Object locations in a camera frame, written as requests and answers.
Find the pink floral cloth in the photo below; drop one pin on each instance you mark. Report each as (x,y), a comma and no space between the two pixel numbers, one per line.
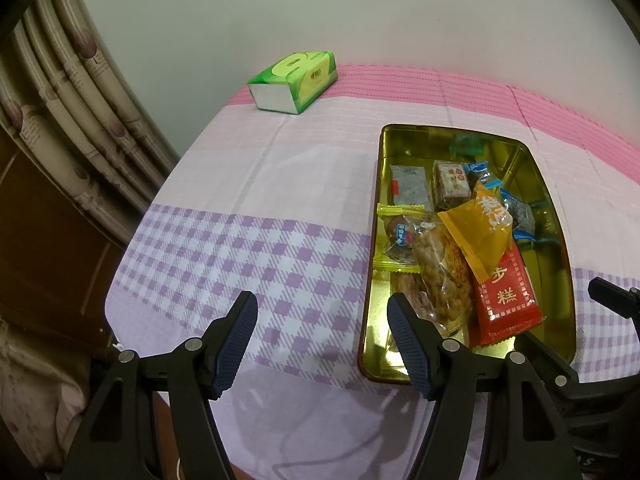
(30,400)

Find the brown wooden furniture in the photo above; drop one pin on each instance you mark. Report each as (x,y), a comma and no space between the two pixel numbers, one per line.
(45,240)

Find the blue plum candy packet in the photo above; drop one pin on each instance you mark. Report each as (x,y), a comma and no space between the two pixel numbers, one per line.
(480,170)

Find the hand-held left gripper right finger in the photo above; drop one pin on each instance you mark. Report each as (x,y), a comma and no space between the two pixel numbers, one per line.
(407,345)

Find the grey sesame bar packet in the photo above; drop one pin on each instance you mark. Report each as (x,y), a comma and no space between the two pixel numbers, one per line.
(410,185)

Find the clear blue-edged candy packet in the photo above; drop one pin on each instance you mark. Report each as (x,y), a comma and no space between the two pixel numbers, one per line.
(520,210)

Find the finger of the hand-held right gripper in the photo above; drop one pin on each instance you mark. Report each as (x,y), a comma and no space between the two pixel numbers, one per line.
(615,297)
(550,365)

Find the pink and purple checked bedsheet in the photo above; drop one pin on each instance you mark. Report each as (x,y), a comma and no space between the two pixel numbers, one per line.
(250,185)

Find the beige patterned curtain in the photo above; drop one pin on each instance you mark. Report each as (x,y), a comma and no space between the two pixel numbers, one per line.
(65,85)

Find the green candy packet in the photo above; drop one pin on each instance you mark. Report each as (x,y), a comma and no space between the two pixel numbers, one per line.
(295,75)

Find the red cake packet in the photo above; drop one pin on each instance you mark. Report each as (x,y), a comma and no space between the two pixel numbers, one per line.
(505,300)

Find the brown square snack packet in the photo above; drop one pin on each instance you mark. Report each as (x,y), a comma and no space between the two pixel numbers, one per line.
(452,182)

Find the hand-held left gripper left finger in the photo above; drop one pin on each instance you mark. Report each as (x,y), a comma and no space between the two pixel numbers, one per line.
(235,340)

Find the yellow snack packet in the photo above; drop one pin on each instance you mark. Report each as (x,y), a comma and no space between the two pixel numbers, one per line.
(480,235)

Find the maroon and gold tin box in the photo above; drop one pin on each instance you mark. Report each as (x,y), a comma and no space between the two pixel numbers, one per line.
(380,340)

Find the yellow-ended clear candy packet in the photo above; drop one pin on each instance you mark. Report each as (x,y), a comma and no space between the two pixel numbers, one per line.
(397,237)

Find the clear peanut brittle packet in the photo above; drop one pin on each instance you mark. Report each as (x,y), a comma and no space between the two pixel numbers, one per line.
(440,270)

